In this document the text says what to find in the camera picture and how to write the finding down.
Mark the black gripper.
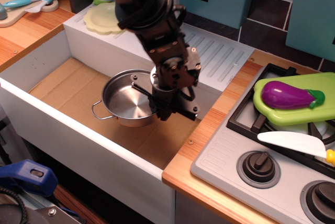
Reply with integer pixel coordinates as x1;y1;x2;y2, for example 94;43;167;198
131;74;200;121

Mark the small stainless steel pot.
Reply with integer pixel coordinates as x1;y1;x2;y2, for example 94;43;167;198
92;69;157;128

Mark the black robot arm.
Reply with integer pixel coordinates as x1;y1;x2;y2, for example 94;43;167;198
115;0;201;121

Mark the white toy sink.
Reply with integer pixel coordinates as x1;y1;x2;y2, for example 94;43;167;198
0;1;255;224

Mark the brown cardboard sheet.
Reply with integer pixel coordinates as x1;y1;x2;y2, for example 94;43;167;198
29;58;200;169

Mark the pale yellow plastic plate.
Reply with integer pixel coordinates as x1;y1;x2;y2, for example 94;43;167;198
83;2;122;35

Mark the grey toy faucet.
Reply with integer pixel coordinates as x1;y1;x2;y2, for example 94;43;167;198
173;0;184;26

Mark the black left stove knob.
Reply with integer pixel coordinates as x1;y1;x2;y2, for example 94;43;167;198
237;151;281;189

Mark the black stove knob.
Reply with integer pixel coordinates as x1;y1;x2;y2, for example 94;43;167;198
237;151;281;189
300;181;334;223

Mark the purple toy eggplant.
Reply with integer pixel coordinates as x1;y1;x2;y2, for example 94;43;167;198
261;81;326;110

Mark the green plastic cutting board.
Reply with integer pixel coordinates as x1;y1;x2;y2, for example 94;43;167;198
253;72;334;126

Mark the grey toy stove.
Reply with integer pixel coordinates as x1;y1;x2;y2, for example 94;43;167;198
191;68;334;223

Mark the blue clamp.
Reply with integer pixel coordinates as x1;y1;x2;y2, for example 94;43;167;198
1;159;58;197

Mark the white toy knife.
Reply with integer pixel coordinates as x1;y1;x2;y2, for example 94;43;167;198
257;131;334;166

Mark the teal box at right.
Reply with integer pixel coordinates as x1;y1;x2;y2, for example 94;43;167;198
286;0;334;62

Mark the black right stove knob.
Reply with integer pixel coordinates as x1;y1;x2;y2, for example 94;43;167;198
300;181;334;223

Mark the blue handled spoon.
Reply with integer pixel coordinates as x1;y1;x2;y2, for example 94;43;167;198
3;0;41;8

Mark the black braided cable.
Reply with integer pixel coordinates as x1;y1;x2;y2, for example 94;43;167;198
0;186;27;224

